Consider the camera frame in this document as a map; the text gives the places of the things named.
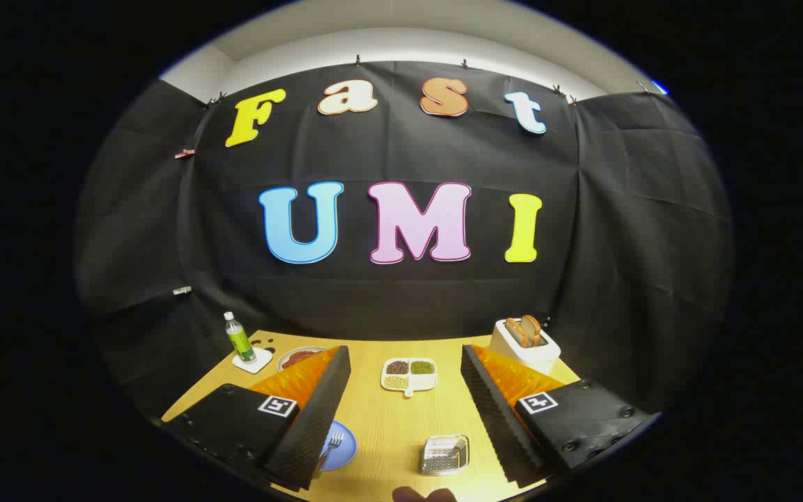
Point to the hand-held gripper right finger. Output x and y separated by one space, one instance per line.
495 418

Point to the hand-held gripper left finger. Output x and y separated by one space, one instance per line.
318 418

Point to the metal fork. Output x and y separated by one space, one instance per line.
335 439

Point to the blue plate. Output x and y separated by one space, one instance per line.
346 447

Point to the white plate of food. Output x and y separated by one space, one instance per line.
297 358

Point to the metal mesh basket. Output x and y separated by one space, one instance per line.
443 457

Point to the white toaster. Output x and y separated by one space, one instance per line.
523 357

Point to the white square coaster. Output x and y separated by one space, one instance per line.
263 360

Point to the brown bread slice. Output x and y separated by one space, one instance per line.
532 328
514 330

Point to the divided white bean dish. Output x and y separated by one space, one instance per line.
408 373

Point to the green drink bottle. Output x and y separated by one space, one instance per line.
240 341

